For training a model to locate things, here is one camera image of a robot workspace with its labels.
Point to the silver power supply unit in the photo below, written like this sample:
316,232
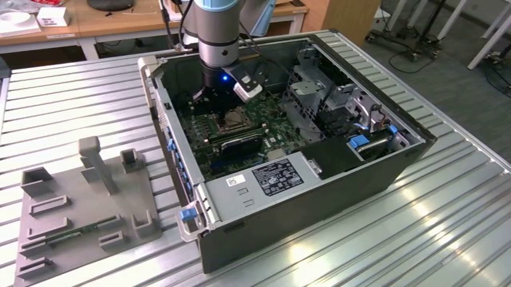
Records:
235,203

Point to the black graphics card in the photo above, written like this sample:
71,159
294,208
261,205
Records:
240,148

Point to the blue case latch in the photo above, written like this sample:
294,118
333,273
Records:
187,216

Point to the blue slot clip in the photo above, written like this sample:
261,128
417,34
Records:
170,145

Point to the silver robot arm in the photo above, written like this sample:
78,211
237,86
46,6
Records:
218,53

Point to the black plastic shroud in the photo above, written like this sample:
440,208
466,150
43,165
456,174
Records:
328,158

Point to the white labelled box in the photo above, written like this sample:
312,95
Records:
54,15

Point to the small blue clip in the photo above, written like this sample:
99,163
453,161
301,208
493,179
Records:
392,130

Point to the black and grey PC case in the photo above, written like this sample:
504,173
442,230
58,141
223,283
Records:
300,227

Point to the pale blue teach pendant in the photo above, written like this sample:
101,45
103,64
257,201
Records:
264,18

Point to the wooden cabinet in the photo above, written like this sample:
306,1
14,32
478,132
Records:
352,18

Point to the wooden desk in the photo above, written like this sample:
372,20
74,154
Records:
131,18
17,40

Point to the black rolling stand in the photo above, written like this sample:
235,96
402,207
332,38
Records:
424,45

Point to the green RAM stick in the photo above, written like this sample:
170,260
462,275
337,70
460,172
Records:
74,234

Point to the white tray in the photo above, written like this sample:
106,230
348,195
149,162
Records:
17,25

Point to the green motherboard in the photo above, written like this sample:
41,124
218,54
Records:
280,133

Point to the grey parts rack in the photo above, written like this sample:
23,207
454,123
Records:
99,209

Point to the red bag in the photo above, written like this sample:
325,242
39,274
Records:
49,2

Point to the black round object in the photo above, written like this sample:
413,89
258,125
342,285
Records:
110,4

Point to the small silver heatsink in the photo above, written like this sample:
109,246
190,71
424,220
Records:
277,154

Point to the white table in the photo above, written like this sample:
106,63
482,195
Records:
494,42

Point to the silver disk bay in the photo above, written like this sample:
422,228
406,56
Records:
306,86

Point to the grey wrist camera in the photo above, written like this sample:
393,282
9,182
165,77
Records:
248,86

